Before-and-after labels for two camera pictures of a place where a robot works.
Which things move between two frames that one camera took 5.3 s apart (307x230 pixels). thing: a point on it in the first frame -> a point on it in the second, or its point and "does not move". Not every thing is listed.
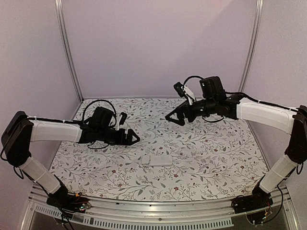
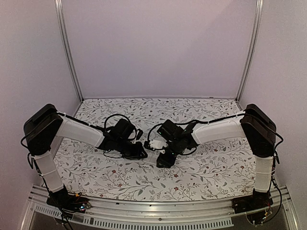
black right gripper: (184, 110) -> (166, 158)
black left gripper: (122, 141) -> (138, 155)
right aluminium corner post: (251, 44) does not move
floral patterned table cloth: (200, 161) does not move
